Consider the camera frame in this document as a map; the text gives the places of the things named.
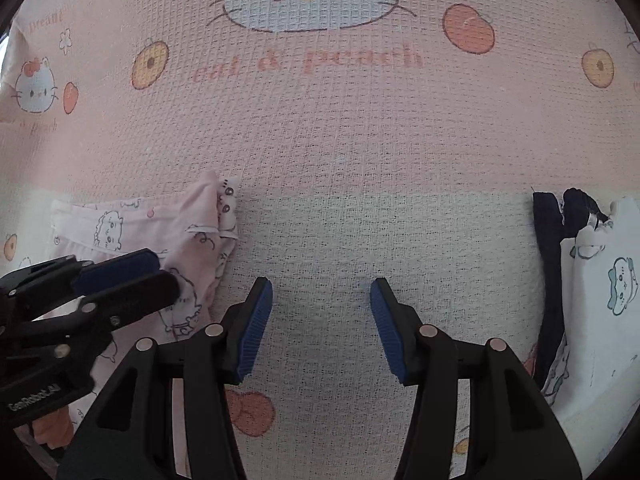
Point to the white cartoon print garment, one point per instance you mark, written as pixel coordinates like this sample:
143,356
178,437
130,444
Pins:
600,301

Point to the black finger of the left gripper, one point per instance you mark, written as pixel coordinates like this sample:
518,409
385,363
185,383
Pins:
127,303

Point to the pink Hello Kitty bed sheet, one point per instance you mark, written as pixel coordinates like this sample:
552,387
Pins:
393,138

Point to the person's left hand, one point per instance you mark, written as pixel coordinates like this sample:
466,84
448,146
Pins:
55,429

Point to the dark navy garment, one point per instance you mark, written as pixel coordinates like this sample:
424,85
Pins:
553,223

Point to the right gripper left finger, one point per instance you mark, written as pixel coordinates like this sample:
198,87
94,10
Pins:
127,433

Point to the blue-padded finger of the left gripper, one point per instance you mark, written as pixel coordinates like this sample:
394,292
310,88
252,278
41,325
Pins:
120,267

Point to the pink cartoon print pajama garment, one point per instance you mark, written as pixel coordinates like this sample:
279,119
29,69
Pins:
193,234

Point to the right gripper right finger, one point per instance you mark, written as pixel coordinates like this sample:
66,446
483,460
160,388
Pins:
513,433

